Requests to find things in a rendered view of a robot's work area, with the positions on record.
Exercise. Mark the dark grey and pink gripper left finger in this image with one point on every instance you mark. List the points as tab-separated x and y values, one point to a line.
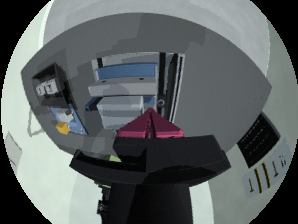
138	127

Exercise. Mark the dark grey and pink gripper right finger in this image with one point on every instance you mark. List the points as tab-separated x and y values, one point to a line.
163	128

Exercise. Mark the yellow block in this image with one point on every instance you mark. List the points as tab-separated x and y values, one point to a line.
62	127

